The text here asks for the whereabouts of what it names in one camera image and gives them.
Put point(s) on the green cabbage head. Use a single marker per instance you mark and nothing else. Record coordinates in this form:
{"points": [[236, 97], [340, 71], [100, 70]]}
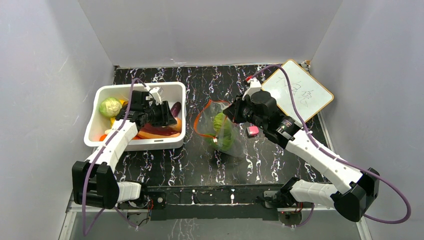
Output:
{"points": [[222, 125]]}

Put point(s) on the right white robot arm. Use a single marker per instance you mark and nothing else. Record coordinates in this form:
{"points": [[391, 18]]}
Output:
{"points": [[350, 191]]}

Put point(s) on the purple eggplant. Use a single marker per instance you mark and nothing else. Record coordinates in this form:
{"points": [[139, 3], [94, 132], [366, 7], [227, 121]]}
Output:
{"points": [[175, 109]]}

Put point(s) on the white plastic bin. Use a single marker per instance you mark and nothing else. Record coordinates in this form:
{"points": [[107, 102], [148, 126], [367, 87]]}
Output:
{"points": [[171, 91]]}

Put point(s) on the pale green cabbage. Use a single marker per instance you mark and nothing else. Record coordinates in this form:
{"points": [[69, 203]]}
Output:
{"points": [[110, 107]]}

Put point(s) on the green leafy vegetable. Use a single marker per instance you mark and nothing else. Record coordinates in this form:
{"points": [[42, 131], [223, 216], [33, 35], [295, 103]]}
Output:
{"points": [[222, 143]]}

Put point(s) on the small whiteboard yellow frame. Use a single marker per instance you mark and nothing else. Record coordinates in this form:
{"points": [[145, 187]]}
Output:
{"points": [[309, 95]]}

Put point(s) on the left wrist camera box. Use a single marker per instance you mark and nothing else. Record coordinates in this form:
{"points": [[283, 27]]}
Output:
{"points": [[154, 95]]}

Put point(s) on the clear zip top bag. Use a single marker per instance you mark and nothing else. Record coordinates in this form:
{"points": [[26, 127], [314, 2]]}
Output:
{"points": [[203, 125]]}

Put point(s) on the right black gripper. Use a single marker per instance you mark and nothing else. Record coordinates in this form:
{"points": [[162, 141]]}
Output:
{"points": [[236, 110]]}

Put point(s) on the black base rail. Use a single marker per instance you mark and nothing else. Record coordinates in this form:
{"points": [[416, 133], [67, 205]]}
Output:
{"points": [[246, 201]]}

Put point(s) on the small pink eraser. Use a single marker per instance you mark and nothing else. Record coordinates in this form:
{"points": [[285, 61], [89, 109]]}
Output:
{"points": [[252, 131]]}

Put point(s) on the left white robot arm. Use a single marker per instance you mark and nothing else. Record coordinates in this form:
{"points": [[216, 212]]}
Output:
{"points": [[93, 180]]}

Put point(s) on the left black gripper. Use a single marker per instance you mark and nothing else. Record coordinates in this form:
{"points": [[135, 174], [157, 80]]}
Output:
{"points": [[166, 118]]}

